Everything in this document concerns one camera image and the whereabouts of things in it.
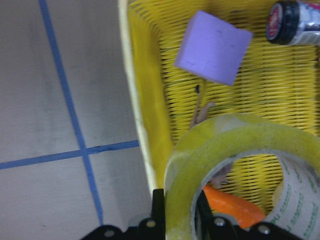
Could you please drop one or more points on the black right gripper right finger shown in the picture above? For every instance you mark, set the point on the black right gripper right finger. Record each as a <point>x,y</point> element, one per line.
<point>204,219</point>

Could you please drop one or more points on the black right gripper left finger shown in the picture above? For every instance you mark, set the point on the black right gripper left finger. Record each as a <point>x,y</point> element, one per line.
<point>158,213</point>

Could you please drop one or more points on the yellow clear tape roll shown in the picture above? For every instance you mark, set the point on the yellow clear tape roll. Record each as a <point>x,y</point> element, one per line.
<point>261,153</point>

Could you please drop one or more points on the orange toy carrot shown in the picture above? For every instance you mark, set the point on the orange toy carrot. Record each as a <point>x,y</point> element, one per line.
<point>243,211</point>

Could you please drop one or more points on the toy lion figurine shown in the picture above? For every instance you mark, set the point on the toy lion figurine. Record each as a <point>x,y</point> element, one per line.
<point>200,115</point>

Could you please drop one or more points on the yellow woven basket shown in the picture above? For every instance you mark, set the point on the yellow woven basket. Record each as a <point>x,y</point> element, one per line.
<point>277,83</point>

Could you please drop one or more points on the purple foam cube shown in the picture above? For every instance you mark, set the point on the purple foam cube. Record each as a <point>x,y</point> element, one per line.
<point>212,49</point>

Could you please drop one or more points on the small dark labelled bottle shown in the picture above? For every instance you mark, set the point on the small dark labelled bottle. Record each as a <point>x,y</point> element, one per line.
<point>293,22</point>

